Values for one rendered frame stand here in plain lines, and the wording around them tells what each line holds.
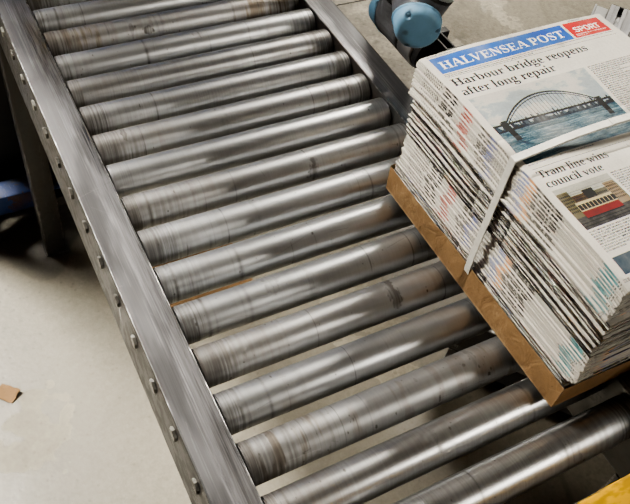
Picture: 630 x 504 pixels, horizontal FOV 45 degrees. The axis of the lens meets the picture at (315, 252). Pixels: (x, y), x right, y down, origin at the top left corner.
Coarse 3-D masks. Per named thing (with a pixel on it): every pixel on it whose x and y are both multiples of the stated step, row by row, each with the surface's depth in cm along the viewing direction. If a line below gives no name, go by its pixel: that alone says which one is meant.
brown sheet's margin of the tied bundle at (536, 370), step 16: (480, 288) 93; (480, 304) 94; (496, 304) 91; (496, 320) 92; (512, 336) 90; (512, 352) 91; (528, 352) 88; (528, 368) 89; (544, 368) 86; (624, 368) 90; (544, 384) 87; (560, 384) 85; (576, 384) 85; (592, 384) 88; (560, 400) 87
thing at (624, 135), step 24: (576, 120) 86; (600, 120) 87; (504, 144) 82; (528, 144) 82; (576, 144) 83; (600, 144) 84; (624, 144) 84; (504, 168) 82; (528, 168) 80; (552, 168) 80; (480, 192) 88; (504, 192) 84; (480, 216) 89; (504, 216) 85; (480, 264) 93
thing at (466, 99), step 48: (480, 48) 93; (528, 48) 94; (576, 48) 94; (624, 48) 96; (432, 96) 91; (480, 96) 87; (528, 96) 88; (576, 96) 89; (624, 96) 90; (432, 144) 94; (480, 144) 85; (432, 192) 98
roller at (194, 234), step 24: (360, 168) 111; (384, 168) 111; (288, 192) 106; (312, 192) 107; (336, 192) 108; (360, 192) 109; (384, 192) 112; (192, 216) 102; (216, 216) 102; (240, 216) 102; (264, 216) 104; (288, 216) 105; (312, 216) 108; (144, 240) 98; (168, 240) 99; (192, 240) 100; (216, 240) 102
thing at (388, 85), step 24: (312, 0) 137; (336, 24) 133; (336, 48) 131; (360, 48) 129; (360, 72) 126; (384, 72) 126; (384, 96) 122; (408, 96) 123; (624, 384) 92; (576, 408) 101; (624, 456) 95
